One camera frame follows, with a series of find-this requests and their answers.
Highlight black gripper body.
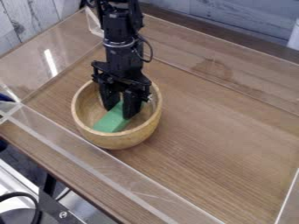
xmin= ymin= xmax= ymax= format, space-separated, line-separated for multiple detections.
xmin=91 ymin=43 xmax=152 ymax=96

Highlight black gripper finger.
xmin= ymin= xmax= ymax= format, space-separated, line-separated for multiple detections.
xmin=123 ymin=90 xmax=143 ymax=119
xmin=99 ymin=83 xmax=120 ymax=110

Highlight brown wooden bowl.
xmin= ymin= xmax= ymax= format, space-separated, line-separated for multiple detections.
xmin=71 ymin=81 xmax=163 ymax=150

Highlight green rectangular block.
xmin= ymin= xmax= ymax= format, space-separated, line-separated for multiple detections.
xmin=92 ymin=101 xmax=129 ymax=133

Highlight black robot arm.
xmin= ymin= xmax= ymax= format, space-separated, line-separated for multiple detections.
xmin=91 ymin=0 xmax=152 ymax=119

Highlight blue object at edge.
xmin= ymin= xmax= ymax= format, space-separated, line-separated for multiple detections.
xmin=0 ymin=93 xmax=14 ymax=102

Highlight clear acrylic tray walls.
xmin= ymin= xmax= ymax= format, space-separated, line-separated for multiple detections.
xmin=0 ymin=13 xmax=299 ymax=224

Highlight black metal table leg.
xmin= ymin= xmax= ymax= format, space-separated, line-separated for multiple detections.
xmin=42 ymin=174 xmax=57 ymax=197

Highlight white object at right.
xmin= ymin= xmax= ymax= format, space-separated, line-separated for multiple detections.
xmin=287 ymin=26 xmax=299 ymax=51

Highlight black bracket with screw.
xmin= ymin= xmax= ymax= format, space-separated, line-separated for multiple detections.
xmin=37 ymin=192 xmax=87 ymax=224

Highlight black cable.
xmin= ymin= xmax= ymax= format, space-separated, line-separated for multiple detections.
xmin=0 ymin=191 xmax=42 ymax=224

